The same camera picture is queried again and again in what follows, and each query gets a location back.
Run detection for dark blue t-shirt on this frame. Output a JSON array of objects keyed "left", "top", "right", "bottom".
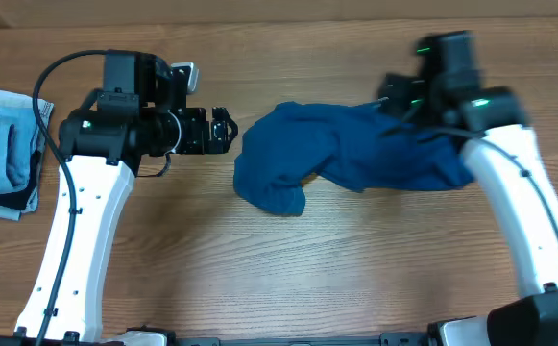
[{"left": 233, "top": 102, "right": 474, "bottom": 215}]

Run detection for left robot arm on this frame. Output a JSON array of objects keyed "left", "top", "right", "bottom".
[{"left": 12, "top": 50, "right": 238, "bottom": 345}]

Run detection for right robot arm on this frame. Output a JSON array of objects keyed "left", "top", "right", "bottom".
[{"left": 378, "top": 31, "right": 558, "bottom": 346}]

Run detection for folded black garment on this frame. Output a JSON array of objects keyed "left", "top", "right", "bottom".
[{"left": 0, "top": 151, "right": 42, "bottom": 210}]

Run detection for folded light blue jeans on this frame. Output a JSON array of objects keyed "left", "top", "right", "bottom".
[{"left": 0, "top": 90, "right": 45, "bottom": 221}]

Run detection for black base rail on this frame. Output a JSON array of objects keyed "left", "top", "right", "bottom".
[{"left": 0, "top": 331, "right": 452, "bottom": 346}]

